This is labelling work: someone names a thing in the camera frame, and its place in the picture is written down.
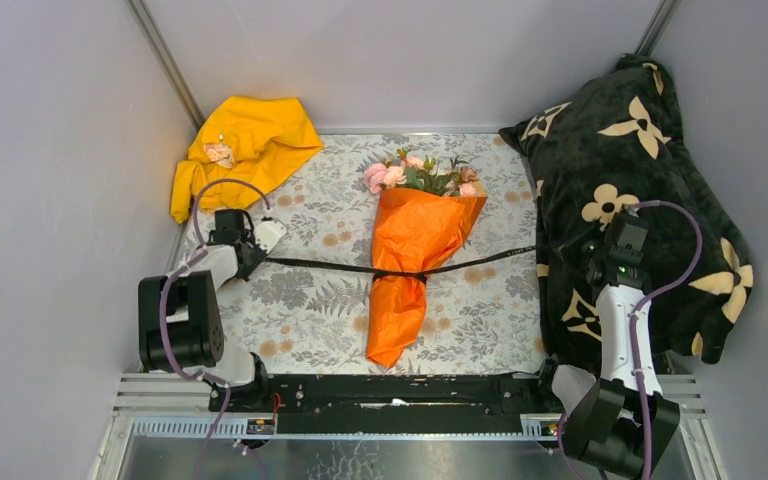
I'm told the pink fake flower stem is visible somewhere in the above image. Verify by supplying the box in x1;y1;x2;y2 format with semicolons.
363;163;407;195

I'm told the orange wrapping paper sheet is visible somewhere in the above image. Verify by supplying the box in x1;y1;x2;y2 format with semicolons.
366;188;487;368

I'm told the black strap bundle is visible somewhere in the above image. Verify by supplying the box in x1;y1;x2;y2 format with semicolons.
261;245;538;285

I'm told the pink fake flower bunch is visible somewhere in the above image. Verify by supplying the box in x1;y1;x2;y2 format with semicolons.
391;149;484;198

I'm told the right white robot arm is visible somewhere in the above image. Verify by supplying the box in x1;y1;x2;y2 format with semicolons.
533;211;680;479

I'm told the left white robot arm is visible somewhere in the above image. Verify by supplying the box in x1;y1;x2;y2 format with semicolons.
138;209;287;411

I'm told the floral patterned tablecloth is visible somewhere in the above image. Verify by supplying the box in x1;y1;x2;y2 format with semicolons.
218;134;545;375

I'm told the yellow cloth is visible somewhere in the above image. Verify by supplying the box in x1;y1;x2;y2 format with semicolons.
169;96;324;224

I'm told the black floral plush blanket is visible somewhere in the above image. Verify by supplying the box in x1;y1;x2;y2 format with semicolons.
500;54;754;373

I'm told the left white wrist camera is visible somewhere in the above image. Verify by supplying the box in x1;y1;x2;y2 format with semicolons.
253;217;287;255

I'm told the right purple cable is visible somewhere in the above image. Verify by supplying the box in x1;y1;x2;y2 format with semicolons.
556;199;705;480

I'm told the purple cable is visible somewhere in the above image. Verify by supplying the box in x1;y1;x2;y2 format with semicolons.
157;177;273;480
556;199;705;480

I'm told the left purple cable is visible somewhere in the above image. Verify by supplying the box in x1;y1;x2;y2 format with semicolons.
157;177;273;480

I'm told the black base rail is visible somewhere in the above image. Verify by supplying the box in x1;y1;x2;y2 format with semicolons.
208;372;563;436

